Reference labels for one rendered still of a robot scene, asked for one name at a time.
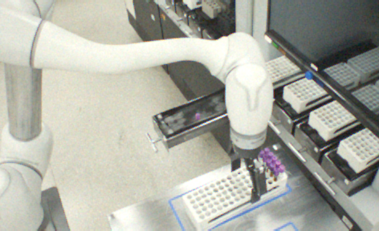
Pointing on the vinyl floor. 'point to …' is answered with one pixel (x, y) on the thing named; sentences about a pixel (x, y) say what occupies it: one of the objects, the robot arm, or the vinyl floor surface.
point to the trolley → (287, 207)
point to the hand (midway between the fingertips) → (245, 183)
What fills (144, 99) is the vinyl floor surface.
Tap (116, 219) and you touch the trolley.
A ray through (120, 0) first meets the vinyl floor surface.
